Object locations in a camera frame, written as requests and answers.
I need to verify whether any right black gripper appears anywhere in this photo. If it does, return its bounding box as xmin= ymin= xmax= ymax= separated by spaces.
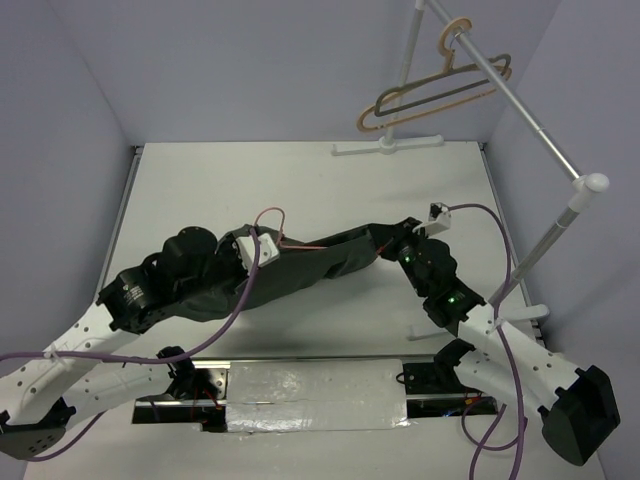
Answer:
xmin=371 ymin=216 xmax=431 ymax=297

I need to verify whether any pink wire hanger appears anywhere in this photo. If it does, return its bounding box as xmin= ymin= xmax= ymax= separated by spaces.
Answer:
xmin=253 ymin=206 xmax=325 ymax=251

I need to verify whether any dark grey t shirt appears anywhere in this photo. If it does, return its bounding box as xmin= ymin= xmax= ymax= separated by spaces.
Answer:
xmin=169 ymin=224 xmax=377 ymax=322

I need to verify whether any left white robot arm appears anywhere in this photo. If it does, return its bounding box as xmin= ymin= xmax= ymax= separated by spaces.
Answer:
xmin=1 ymin=226 xmax=273 ymax=462

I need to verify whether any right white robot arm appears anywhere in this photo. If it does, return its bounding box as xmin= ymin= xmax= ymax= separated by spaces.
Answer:
xmin=369 ymin=219 xmax=620 ymax=466

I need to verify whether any grey plastic hanger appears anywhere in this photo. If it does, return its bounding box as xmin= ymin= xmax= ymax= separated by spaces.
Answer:
xmin=368 ymin=54 xmax=495 ymax=125

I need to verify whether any beige plastic hanger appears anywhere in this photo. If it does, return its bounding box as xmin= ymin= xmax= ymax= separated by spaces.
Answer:
xmin=356 ymin=17 xmax=497 ymax=133

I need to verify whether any silver tape patch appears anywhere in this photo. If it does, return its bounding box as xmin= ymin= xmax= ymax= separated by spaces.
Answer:
xmin=225 ymin=359 xmax=409 ymax=433

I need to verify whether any white clothes rack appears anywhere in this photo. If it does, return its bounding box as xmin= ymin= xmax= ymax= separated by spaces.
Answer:
xmin=331 ymin=0 xmax=611 ymax=344

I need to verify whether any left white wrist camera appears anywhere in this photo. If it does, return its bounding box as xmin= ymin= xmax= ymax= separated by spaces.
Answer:
xmin=235 ymin=233 xmax=280 ymax=270

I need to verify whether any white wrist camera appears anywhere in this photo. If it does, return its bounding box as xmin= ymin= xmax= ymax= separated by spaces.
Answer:
xmin=412 ymin=202 xmax=451 ymax=237
xmin=235 ymin=233 xmax=280 ymax=270

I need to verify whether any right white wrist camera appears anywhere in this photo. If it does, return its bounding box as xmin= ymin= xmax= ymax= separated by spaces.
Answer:
xmin=412 ymin=202 xmax=451 ymax=237

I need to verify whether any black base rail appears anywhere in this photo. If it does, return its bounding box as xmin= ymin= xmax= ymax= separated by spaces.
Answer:
xmin=132 ymin=358 xmax=482 ymax=434

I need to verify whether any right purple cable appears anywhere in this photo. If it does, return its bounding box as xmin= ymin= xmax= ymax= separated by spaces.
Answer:
xmin=447 ymin=202 xmax=531 ymax=480

